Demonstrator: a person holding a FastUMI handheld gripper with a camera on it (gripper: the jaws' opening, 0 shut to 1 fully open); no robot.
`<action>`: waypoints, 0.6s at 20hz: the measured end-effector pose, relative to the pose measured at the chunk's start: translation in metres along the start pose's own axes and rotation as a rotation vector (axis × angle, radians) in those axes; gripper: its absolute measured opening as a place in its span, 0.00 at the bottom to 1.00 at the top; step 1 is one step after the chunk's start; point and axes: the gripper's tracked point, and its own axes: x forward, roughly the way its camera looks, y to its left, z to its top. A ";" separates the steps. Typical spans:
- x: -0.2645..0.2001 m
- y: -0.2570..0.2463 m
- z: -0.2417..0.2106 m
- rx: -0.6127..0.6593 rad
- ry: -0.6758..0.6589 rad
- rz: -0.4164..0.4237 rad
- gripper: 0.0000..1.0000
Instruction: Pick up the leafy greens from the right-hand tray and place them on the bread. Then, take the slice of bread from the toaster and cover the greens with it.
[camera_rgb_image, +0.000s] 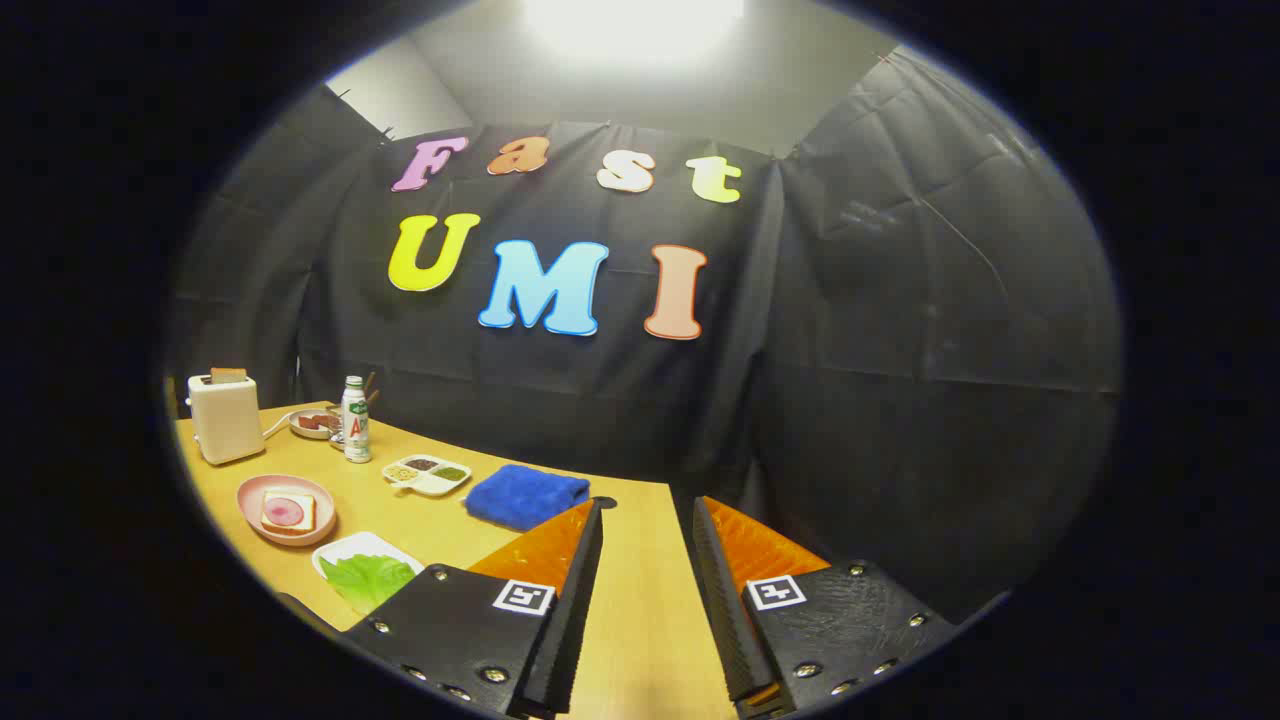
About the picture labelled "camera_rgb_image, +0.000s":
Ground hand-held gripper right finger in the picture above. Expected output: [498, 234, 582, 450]
[692, 496, 961, 720]

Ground white drink bottle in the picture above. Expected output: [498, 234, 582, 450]
[341, 376, 372, 464]

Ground ceiling light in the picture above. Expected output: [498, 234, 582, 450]
[520, 0, 746, 61]

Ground white square plate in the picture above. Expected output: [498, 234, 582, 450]
[311, 531, 426, 616]

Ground metal wire holder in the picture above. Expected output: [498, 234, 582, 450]
[326, 372, 381, 448]

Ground blue towel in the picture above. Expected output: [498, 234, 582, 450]
[465, 464, 591, 532]

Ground pink plate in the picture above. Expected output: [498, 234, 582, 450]
[236, 474, 338, 548]

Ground green lettuce leaf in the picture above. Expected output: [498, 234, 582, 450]
[320, 553, 419, 613]

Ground white bread slice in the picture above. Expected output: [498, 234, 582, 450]
[261, 490, 317, 536]

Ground white divided dish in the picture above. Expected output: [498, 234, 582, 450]
[382, 455, 472, 498]

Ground black backdrop cloth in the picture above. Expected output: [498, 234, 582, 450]
[165, 45, 1126, 626]

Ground white toaster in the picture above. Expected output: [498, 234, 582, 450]
[187, 372, 267, 467]

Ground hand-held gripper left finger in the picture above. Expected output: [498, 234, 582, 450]
[345, 497, 606, 720]

